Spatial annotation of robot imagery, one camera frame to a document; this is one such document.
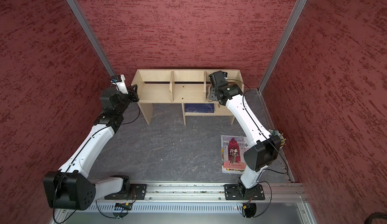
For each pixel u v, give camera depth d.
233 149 0.87
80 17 0.80
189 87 0.88
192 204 0.72
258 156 0.43
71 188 0.38
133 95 0.68
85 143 0.47
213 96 0.71
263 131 0.45
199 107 0.90
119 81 0.63
